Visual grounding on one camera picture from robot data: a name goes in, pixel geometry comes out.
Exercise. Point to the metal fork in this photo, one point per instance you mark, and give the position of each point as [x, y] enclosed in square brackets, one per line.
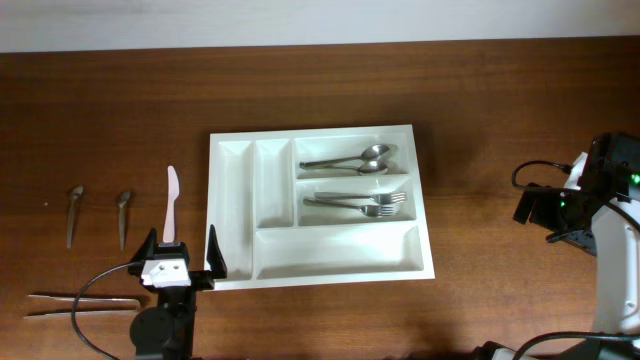
[374, 211]
[378, 198]

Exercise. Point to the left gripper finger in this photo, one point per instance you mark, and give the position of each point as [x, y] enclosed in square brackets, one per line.
[214, 257]
[147, 249]

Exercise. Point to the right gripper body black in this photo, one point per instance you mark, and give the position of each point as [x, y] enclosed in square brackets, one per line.
[557, 213]

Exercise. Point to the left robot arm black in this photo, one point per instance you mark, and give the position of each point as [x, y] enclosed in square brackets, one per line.
[166, 330]

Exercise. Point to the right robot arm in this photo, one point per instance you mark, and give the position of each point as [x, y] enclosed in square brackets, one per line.
[596, 211]

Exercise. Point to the pink plastic knife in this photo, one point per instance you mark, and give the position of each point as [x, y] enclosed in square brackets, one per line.
[169, 230]

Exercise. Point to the small metal teaspoon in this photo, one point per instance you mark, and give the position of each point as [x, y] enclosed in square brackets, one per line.
[122, 204]
[74, 197]

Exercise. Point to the white plastic cutlery tray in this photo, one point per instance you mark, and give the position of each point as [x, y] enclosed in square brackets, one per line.
[269, 238]

